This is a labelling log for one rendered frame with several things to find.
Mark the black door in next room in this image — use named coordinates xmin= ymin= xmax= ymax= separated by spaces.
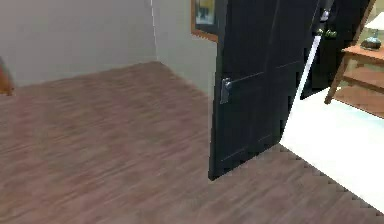
xmin=299 ymin=0 xmax=373 ymax=101

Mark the brown wooden side table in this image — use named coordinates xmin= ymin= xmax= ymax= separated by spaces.
xmin=323 ymin=44 xmax=384 ymax=120

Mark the brown wooden furniture piece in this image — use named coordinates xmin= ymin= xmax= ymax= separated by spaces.
xmin=0 ymin=56 xmax=15 ymax=97

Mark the white shade table lamp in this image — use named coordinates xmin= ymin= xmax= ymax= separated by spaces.
xmin=360 ymin=11 xmax=384 ymax=51

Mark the grey door handle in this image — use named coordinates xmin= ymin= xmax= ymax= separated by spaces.
xmin=219 ymin=77 xmax=233 ymax=105

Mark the wood framed wall picture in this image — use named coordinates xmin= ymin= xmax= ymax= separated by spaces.
xmin=190 ymin=0 xmax=220 ymax=43

